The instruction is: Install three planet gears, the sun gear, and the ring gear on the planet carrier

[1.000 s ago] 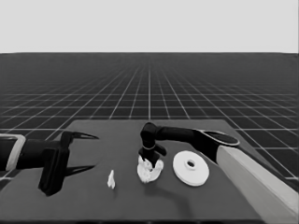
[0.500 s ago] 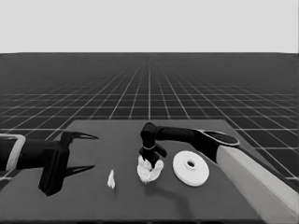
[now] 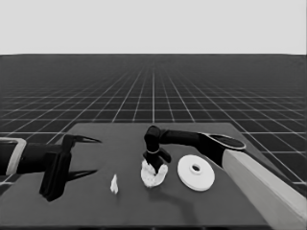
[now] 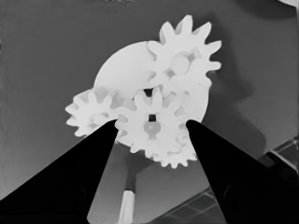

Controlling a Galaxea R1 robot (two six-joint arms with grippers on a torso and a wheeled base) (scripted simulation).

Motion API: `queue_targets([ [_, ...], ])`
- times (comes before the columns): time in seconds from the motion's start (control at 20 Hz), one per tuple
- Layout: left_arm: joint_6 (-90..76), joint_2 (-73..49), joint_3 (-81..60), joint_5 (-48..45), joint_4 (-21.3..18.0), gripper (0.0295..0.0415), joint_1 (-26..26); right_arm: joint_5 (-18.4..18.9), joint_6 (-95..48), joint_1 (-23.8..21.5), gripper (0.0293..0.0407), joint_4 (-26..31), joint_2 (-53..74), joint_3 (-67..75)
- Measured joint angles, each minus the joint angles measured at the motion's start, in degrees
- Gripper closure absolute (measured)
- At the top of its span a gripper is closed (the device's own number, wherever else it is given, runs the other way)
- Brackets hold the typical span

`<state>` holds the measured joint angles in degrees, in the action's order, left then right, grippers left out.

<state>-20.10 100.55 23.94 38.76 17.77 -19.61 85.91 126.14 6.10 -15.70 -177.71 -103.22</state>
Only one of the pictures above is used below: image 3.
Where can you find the large thick white disc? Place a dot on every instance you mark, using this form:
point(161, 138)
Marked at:
point(200, 180)

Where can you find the white round carrier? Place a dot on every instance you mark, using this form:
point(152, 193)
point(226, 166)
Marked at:
point(160, 179)

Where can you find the small white T-shaped piece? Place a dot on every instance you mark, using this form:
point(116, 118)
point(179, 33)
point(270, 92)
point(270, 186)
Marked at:
point(114, 188)

